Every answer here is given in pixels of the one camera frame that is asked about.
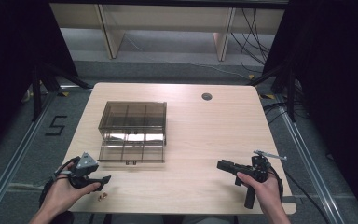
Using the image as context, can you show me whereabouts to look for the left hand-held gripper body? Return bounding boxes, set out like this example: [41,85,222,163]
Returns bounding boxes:
[68,151,106,190]

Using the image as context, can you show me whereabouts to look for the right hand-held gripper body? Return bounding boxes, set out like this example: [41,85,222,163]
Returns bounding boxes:
[233,149,288,210]

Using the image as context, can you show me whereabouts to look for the person's right hand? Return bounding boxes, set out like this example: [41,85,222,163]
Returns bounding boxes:
[236,171,282,217]

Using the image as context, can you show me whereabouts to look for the person's left hand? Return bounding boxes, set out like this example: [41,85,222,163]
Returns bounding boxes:
[41,161,103,217]

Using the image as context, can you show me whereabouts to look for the black tape floor mark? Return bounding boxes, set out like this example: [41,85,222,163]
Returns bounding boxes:
[45,115,68,137]

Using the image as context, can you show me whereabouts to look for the transparent brown drawer box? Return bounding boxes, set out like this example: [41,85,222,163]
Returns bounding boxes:
[97,100,168,166]

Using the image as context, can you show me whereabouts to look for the black stand legs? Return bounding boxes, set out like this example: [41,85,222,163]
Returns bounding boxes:
[246,61,296,123]
[31,61,93,123]

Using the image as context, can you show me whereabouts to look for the dark curtain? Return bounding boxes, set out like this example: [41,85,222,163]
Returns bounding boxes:
[0,0,79,162]
[262,0,358,224]

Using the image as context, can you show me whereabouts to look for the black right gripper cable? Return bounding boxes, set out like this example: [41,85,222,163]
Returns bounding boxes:
[268,166,332,224]

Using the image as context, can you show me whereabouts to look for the metal floor rail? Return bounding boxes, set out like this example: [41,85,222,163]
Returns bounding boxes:
[0,91,58,224]
[274,95,347,224]

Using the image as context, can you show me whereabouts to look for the black floor cables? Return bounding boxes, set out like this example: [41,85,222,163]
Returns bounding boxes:
[261,101,310,126]

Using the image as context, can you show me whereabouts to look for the thin white floor cable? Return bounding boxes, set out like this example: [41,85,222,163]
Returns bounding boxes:
[122,32,254,80]

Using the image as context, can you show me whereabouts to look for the black hanging cables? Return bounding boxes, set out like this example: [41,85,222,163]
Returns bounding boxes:
[230,7,272,75]

